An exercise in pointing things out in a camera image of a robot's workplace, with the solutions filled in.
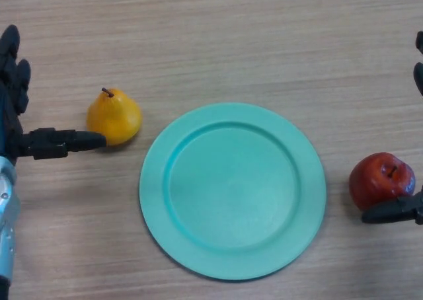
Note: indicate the yellow pear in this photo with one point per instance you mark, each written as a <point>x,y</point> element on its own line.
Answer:
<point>115,121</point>

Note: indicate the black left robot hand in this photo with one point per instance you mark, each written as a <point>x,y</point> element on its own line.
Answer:
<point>10,128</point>

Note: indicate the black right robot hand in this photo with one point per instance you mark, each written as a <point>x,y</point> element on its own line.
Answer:
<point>386,212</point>

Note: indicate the red apple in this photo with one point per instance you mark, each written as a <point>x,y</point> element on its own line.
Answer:
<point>370,181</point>

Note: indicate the green round plate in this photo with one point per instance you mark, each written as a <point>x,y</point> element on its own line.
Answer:
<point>231,194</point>

